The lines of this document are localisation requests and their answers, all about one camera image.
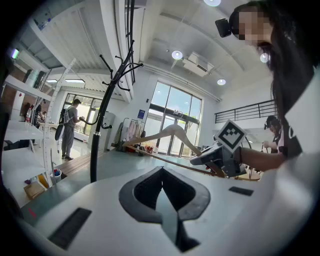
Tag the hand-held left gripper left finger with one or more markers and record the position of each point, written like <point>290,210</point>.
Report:
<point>130,197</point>

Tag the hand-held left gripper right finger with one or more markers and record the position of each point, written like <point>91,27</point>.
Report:
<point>200,200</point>

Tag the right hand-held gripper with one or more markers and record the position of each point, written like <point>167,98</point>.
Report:
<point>231,150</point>

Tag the wooden hanger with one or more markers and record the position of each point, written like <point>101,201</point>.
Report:
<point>185,136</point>

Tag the black coat stand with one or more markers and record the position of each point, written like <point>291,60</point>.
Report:
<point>93,150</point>

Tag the person's right forearm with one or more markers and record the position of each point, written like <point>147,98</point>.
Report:
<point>260,160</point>

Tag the round wooden table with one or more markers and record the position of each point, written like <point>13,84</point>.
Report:
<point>247,177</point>

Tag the black balcony railing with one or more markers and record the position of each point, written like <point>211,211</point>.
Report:
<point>246,111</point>

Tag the green coat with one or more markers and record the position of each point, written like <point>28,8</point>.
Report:
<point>119,135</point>

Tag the wooden floor platform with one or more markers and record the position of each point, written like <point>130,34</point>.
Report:
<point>75,165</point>

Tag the pink garment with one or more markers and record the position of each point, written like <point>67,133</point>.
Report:
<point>131,130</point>

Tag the beige garment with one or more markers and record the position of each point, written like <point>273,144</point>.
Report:
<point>139,130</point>

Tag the white cabinet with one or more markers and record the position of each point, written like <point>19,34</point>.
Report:
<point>108,130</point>

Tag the round ceiling light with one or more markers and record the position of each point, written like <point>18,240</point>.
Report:
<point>264,57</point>
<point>212,2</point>
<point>177,54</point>
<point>221,81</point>

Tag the white bucket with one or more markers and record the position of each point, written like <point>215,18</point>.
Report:
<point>56,177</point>

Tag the white ceiling air conditioner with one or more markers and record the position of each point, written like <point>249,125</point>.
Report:
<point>197,65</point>

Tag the black framed window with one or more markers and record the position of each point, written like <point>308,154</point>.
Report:
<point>86,115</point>

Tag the cardboard box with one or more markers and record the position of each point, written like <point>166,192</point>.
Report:
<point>33,190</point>

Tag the person's white black shirt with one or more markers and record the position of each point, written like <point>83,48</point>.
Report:
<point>307,105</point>

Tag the white metal shelving unit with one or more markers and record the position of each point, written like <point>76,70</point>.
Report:
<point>25,160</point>

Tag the person's face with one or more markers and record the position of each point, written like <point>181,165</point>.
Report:
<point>253,27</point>

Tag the black flask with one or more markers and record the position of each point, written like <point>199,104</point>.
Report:
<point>41,79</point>

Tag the mint green bottle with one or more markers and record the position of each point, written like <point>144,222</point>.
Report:
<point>32,78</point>

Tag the clear water bottle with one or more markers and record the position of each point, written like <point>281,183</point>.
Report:
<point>45,23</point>

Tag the black clothes rail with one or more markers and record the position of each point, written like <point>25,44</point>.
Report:
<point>130,120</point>

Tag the blue wall poster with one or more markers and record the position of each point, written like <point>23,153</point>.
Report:
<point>141,114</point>

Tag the black head-worn camera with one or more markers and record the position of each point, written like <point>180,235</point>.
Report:
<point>223,27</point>

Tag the wall-mounted screen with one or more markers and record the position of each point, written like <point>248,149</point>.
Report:
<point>15,53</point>

